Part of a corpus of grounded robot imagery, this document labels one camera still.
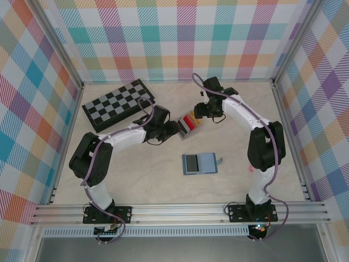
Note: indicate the clear acrylic card organizer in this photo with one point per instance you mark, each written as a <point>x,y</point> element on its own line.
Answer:
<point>191,133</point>

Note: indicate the blue leather card holder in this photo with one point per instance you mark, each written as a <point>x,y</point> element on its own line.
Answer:
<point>207,163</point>

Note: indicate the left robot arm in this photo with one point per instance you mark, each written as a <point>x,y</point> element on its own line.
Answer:
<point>90,161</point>

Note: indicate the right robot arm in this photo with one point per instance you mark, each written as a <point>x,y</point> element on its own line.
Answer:
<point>264,147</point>

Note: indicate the gold credit card stack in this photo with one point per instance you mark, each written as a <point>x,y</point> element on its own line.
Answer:
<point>198,122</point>

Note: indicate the grey credit card stack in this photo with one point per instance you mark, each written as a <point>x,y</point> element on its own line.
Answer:
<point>185,126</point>

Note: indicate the red credit card stack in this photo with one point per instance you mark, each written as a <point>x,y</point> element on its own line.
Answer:
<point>189,121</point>

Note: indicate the black grey chessboard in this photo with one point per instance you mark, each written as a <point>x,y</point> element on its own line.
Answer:
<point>117,105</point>

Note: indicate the small circuit board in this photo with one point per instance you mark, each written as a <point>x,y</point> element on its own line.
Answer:
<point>259,227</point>
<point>109,228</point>

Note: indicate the aluminium frame rail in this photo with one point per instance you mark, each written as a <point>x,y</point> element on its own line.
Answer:
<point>177,214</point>
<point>71,122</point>
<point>177,80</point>
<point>286,122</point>

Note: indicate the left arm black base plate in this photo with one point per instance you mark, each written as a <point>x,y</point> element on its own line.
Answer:
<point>124,214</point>

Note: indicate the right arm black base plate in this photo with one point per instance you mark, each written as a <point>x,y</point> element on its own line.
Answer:
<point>235,214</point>

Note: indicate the aluminium frame post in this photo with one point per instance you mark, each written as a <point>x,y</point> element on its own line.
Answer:
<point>60,46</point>
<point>296,41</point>

